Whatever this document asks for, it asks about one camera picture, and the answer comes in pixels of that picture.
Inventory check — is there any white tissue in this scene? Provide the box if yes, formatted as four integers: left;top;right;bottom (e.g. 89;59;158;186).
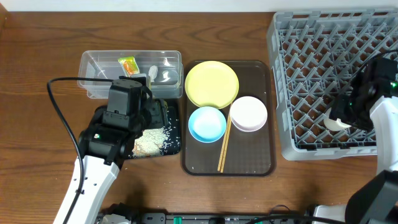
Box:
148;65;159;83

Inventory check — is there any left black cable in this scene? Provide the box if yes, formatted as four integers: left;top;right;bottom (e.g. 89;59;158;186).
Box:
46;77;114;224

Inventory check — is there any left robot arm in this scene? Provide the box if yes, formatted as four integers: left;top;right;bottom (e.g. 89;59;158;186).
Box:
47;75;168;223

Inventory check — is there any black tray bin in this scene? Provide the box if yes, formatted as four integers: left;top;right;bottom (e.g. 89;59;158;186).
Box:
93;98;182;160

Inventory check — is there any green snack wrapper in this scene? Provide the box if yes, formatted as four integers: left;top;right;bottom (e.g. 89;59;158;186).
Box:
118;56;140;77

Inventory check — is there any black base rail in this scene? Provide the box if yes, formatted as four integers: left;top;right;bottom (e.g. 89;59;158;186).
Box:
96;203;315;224

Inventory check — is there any wooden chopstick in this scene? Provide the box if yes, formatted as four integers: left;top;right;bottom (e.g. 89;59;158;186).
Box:
216;112;232;172
220;116;233;174

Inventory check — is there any white cup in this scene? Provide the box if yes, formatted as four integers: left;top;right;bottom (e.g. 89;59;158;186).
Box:
323;108;351;131

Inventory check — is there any rice food waste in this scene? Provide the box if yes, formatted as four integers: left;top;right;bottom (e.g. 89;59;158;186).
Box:
132;128;170;158

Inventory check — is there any blue bowl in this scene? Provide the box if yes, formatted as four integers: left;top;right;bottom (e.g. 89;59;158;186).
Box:
188;106;226;143

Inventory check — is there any yellow plate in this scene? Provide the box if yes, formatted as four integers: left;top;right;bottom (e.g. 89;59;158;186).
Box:
185;61;239;109

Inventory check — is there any brown serving tray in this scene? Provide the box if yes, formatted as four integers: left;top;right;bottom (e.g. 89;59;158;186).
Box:
182;60;276;177

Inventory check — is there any grey dishwasher rack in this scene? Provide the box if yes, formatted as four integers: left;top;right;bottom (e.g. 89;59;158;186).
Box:
267;8;397;161

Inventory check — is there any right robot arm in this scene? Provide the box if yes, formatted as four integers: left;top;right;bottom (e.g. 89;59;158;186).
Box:
313;56;397;223

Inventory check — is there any clear plastic bin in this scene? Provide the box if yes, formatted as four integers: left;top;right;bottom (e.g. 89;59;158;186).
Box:
78;50;183;99

